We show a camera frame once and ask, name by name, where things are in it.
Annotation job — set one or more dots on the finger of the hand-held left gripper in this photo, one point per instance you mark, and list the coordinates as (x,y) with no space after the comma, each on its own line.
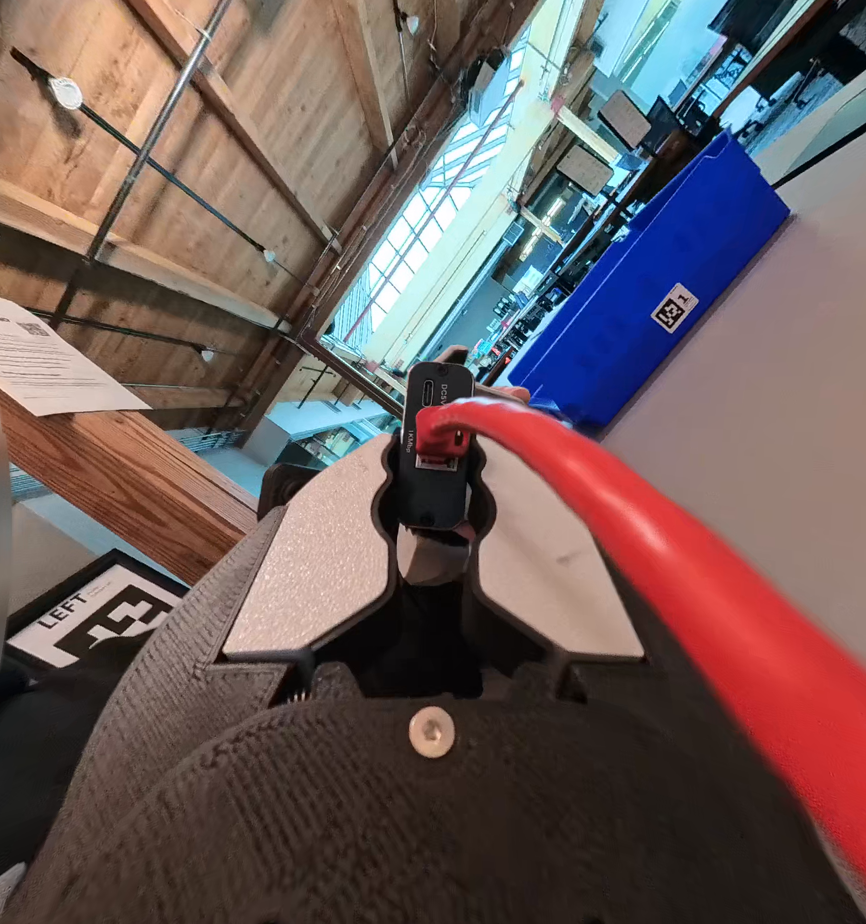
(425,559)

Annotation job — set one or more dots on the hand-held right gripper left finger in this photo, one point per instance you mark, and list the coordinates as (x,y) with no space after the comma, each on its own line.
(310,563)

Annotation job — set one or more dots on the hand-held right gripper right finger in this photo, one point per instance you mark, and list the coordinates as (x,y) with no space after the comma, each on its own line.
(548,577)

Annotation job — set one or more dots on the black network switch box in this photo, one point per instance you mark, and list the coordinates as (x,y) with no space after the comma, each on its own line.
(433,498)

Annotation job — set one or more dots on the blue plastic bin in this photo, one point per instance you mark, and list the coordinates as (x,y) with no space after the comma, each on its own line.
(620,325)

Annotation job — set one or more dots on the person's left hand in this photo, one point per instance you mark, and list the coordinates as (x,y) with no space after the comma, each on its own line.
(505,395)

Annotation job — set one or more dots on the white printed notice sheet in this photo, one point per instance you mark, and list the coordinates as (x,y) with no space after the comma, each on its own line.
(50,361)

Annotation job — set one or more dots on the black lighting track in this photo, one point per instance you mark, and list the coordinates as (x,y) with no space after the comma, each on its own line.
(180,184)

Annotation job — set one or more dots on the metal ceiling pipe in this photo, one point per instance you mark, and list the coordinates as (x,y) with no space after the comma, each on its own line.
(144,144)

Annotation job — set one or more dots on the wooden post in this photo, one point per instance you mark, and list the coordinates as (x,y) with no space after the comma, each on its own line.
(115,469)

